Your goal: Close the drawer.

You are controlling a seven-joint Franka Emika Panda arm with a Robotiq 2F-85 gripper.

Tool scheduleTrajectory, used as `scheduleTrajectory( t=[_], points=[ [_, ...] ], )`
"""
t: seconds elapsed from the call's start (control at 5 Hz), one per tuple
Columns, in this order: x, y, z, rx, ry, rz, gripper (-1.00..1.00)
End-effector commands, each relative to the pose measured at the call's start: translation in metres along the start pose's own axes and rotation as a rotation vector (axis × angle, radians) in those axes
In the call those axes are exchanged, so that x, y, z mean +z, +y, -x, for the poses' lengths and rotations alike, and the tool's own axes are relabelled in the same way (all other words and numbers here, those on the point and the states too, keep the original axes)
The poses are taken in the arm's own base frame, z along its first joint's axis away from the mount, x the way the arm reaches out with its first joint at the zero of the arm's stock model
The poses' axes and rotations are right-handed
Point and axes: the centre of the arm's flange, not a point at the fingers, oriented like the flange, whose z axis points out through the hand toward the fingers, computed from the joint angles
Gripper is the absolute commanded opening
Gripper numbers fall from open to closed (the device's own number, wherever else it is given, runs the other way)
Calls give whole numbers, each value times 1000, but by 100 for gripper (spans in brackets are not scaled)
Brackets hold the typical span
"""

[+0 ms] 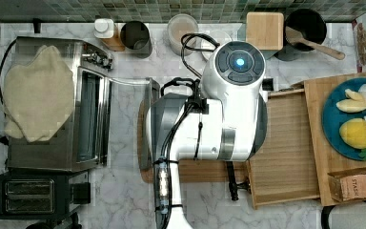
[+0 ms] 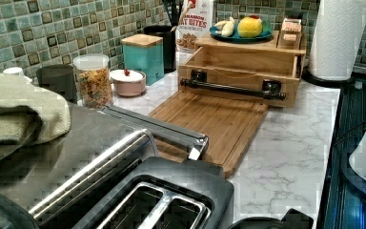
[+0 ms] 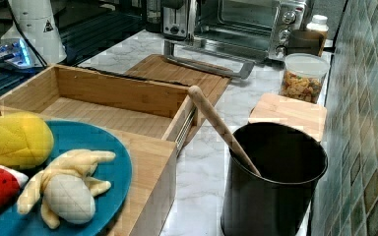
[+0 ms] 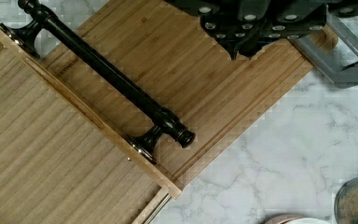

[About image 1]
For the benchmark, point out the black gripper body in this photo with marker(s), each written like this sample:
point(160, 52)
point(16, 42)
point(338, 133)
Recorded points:
point(232, 181)

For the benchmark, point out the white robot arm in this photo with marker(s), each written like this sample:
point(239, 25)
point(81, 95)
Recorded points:
point(224, 118)

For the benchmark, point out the wooden drawer cabinet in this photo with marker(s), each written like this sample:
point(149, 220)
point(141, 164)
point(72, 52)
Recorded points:
point(327, 159)

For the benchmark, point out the tea box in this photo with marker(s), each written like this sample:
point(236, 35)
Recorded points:
point(347, 188)

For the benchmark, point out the teal plate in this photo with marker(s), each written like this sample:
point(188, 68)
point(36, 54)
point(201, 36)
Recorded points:
point(333, 118)

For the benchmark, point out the yellow plush lemon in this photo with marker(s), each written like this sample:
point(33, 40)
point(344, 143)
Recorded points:
point(353, 133)

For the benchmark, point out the clear empty jar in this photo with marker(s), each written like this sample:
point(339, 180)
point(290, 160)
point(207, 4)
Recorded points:
point(220, 37)

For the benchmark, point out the plush peeled banana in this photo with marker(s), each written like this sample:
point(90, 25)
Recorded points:
point(354, 102)

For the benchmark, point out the wooden block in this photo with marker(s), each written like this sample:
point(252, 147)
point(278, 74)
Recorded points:
point(265, 30)

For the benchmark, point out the silver toaster oven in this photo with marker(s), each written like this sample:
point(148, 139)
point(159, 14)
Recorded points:
point(82, 142)

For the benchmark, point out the wooden spoon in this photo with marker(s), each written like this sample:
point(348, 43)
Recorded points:
point(295, 37)

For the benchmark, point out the clear cereal container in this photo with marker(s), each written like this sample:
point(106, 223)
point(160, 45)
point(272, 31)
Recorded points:
point(178, 26)

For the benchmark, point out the dark metal cup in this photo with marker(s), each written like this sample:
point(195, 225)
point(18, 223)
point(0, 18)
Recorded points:
point(136, 38)

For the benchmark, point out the black utensil holder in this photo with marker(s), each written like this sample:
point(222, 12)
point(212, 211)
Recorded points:
point(313, 27)

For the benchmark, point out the white lidded bottle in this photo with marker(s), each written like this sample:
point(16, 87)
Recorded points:
point(103, 28)

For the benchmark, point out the beige cloth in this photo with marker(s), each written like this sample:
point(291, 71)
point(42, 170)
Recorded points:
point(38, 97)

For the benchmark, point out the black slot toaster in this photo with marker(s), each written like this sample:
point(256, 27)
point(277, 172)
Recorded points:
point(43, 195)

